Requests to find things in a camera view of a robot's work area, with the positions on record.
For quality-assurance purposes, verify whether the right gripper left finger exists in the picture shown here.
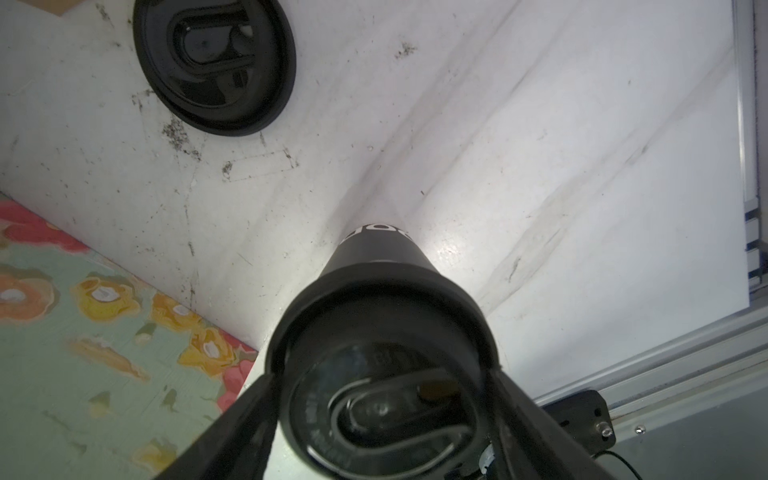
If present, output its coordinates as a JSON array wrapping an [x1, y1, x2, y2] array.
[[157, 374, 281, 480]]

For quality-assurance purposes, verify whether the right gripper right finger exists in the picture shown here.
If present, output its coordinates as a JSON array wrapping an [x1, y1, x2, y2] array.
[[486, 369, 612, 480]]

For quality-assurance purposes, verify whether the green paper gift bag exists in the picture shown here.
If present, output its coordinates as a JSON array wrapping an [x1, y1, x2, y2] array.
[[1, 198, 257, 479]]

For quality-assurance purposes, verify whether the black plastic cup lid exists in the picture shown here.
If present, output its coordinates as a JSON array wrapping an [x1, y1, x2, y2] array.
[[265, 263, 498, 479]]

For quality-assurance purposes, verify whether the black white paper coffee cup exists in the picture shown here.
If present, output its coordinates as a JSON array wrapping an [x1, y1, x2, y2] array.
[[319, 223, 440, 284]]

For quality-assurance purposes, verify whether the cardboard napkin box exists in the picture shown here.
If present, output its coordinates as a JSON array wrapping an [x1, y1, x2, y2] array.
[[19, 0, 83, 16]]

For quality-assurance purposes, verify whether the aluminium frame rail base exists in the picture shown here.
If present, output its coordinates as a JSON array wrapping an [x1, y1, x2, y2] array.
[[533, 0, 768, 457]]

